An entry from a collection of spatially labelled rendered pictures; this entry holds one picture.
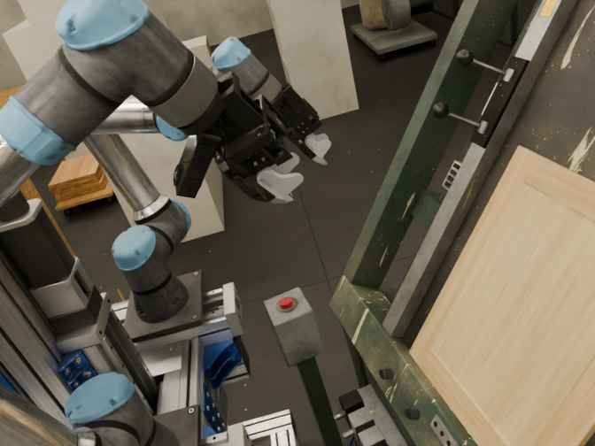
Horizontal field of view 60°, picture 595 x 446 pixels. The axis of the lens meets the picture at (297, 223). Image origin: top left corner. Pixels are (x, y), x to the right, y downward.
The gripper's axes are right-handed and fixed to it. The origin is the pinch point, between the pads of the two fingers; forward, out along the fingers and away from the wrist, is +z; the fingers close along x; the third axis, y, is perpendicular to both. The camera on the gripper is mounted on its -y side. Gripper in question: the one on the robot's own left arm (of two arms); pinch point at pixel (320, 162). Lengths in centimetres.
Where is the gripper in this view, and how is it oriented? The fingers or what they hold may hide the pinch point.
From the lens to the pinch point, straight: 125.4
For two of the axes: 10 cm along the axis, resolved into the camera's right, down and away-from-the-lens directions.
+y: 7.5, -6.1, -2.7
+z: 6.5, 5.9, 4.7
